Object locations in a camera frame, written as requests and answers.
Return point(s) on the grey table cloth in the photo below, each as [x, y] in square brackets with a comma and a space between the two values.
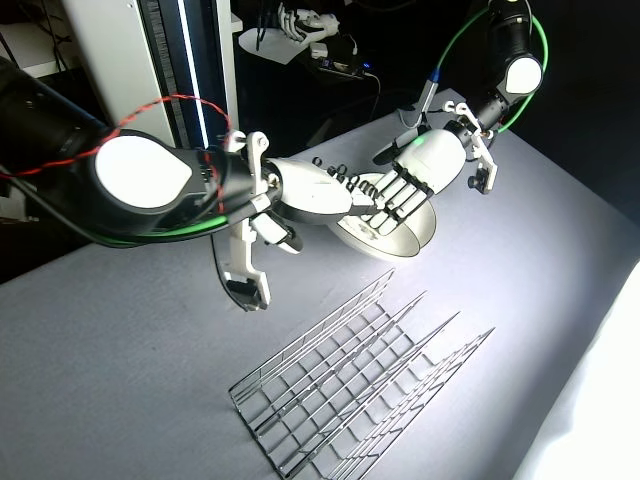
[125, 350]

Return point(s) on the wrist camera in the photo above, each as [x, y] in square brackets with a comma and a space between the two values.
[484, 175]
[245, 260]

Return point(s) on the black electronics board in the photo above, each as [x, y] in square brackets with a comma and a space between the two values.
[345, 67]

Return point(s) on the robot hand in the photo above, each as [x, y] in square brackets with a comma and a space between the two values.
[315, 192]
[430, 155]

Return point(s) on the white backdrop sheet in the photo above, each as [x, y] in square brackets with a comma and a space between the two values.
[600, 400]

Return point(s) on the white display stand base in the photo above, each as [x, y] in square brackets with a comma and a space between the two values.
[270, 47]

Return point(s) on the spare white robot hand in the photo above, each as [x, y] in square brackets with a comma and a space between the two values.
[310, 22]

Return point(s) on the small white adapter box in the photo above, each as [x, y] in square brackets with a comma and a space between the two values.
[318, 50]

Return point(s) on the white background desk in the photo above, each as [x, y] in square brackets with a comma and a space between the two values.
[30, 45]

